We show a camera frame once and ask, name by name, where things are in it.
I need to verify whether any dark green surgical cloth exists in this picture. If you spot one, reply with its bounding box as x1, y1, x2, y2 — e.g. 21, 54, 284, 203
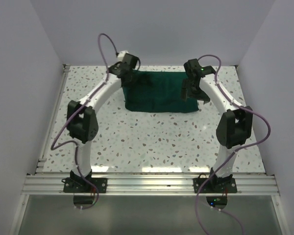
122, 71, 199, 113

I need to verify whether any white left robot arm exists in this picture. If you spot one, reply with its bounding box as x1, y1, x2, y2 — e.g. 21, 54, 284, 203
65, 60, 141, 192

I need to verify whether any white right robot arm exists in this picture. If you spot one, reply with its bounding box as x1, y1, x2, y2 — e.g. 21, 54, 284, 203
181, 59, 253, 192

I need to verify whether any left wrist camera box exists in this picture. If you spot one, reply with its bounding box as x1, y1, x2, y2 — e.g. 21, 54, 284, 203
117, 50, 140, 65

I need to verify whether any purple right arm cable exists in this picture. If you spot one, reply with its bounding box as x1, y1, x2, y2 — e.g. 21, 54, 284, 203
195, 54, 272, 235

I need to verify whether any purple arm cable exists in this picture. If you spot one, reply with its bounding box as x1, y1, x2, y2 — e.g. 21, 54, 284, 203
50, 33, 118, 210
195, 54, 272, 235

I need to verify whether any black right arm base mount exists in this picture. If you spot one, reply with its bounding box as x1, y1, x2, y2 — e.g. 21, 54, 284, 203
193, 173, 238, 193

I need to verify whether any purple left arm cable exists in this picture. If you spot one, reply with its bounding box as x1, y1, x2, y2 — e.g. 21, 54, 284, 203
50, 33, 118, 210

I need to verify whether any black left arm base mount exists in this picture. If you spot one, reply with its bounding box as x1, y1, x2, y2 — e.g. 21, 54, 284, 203
61, 171, 108, 193

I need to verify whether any aluminium left side rail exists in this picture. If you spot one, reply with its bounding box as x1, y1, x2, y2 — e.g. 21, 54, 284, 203
34, 64, 71, 174

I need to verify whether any aluminium table edge rail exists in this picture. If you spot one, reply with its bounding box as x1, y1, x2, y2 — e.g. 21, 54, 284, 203
21, 173, 280, 196

